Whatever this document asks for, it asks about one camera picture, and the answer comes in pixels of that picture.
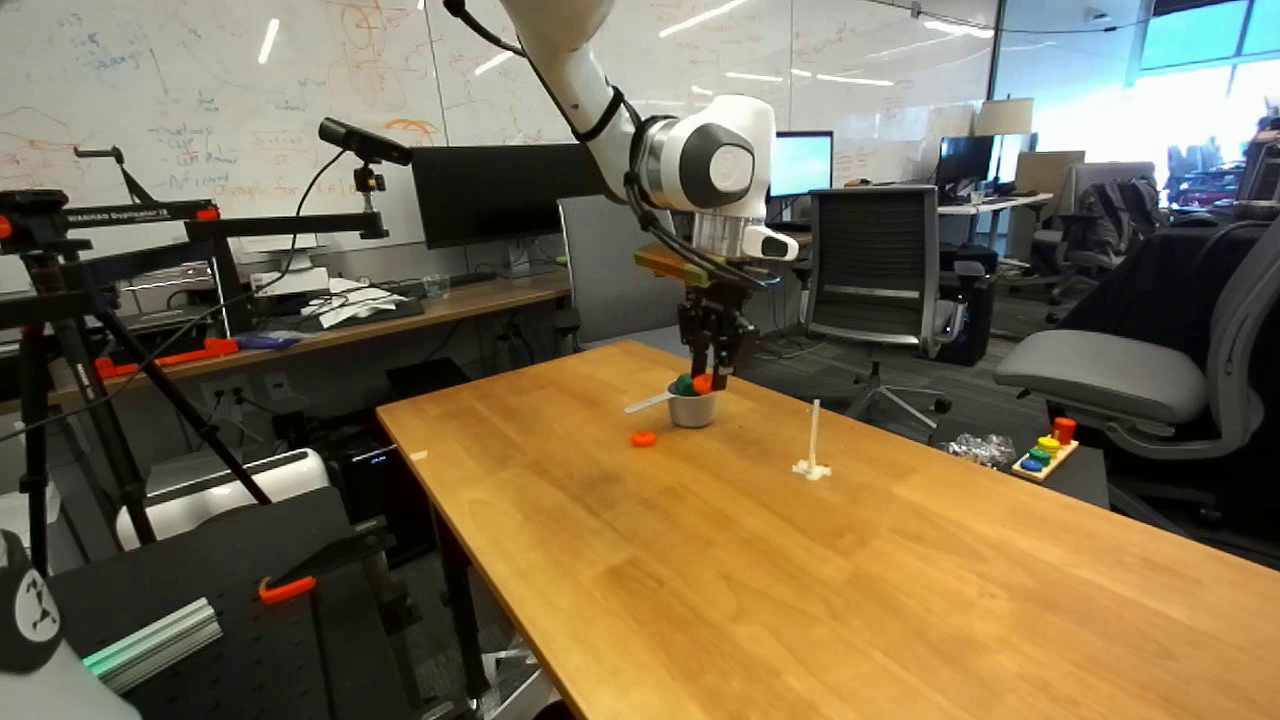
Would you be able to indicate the long wooden desk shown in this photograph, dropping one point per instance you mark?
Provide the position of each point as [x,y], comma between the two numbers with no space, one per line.
[467,302]

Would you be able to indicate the black computer monitor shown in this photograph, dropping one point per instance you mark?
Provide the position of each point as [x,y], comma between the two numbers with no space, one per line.
[960,162]

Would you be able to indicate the black table leg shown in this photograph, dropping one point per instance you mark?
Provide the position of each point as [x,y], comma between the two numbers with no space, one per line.
[463,612]

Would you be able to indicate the grey cup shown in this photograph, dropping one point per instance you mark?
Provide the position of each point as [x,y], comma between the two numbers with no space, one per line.
[690,410]

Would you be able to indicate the black computer tower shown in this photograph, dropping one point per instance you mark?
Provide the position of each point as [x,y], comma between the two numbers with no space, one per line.
[384,493]

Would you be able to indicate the colourful shape sorter toy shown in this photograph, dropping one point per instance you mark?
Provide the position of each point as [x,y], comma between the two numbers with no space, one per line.
[1047,457]

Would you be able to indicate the black side stool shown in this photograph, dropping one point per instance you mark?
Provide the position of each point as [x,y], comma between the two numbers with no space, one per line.
[985,477]

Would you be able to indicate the black mesh office chair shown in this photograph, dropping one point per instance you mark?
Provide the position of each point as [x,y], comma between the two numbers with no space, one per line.
[875,261]

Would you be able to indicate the white papers pile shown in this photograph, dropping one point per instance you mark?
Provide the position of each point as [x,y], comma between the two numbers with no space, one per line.
[345,305]

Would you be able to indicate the wide black monitor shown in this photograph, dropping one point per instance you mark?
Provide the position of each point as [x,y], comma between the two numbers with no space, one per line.
[492,194]

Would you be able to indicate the black stereo camera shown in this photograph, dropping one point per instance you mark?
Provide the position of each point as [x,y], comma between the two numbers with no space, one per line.
[362,139]

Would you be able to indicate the silver green tube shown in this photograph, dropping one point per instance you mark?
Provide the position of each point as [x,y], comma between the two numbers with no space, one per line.
[163,641]

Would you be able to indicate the white peg stand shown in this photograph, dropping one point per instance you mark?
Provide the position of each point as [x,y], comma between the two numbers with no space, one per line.
[811,469]

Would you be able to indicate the beige lamp shade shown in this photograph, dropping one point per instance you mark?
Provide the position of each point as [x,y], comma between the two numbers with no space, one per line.
[1001,117]

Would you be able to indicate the small wooden desk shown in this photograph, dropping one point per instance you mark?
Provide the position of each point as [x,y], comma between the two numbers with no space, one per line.
[992,205]

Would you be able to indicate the clear plastic bag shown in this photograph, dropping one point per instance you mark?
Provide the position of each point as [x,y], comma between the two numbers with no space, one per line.
[985,449]

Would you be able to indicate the black cart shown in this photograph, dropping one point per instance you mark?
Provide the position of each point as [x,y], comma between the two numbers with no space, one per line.
[201,560]

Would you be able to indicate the red clamp bar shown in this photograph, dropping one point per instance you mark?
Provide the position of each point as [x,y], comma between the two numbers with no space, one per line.
[174,358]

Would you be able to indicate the black tripod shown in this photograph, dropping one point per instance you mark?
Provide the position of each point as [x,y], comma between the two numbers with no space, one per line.
[63,344]

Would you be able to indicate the black boom bar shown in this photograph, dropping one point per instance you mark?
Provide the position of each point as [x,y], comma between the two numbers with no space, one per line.
[267,226]

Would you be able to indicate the grey office chair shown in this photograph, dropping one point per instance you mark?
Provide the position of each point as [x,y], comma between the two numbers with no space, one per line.
[602,280]
[1102,373]

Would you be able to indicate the lit computer monitor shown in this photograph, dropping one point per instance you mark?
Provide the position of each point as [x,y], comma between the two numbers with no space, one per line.
[804,162]

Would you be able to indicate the white rounded box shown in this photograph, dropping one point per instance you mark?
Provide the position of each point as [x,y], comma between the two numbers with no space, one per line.
[224,493]

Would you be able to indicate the beige chair back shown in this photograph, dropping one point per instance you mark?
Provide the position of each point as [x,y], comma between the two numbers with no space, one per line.
[1051,173]

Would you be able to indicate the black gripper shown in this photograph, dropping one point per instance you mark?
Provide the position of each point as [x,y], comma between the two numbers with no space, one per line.
[712,320]

